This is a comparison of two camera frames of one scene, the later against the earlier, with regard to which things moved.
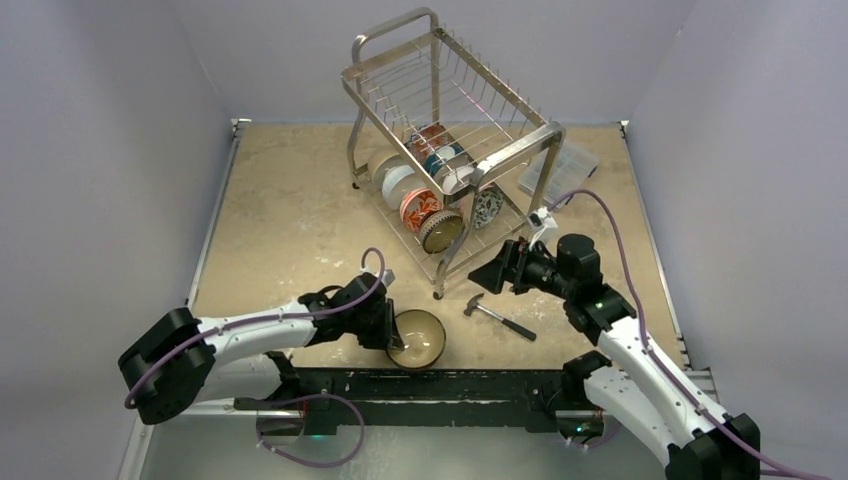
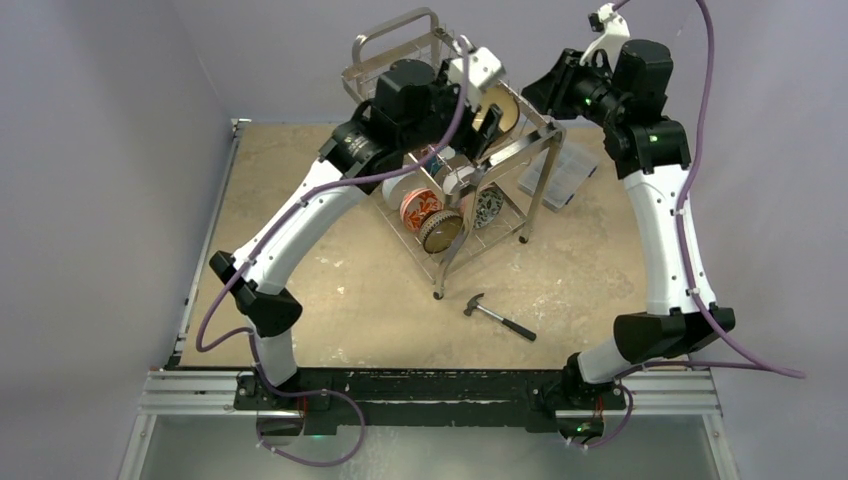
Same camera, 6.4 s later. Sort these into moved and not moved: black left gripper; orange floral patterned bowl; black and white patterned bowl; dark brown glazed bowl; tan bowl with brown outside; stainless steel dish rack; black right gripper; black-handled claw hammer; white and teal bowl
Moved: black left gripper; black right gripper; tan bowl with brown outside
Not moved: white and teal bowl; stainless steel dish rack; black and white patterned bowl; orange floral patterned bowl; black-handled claw hammer; dark brown glazed bowl
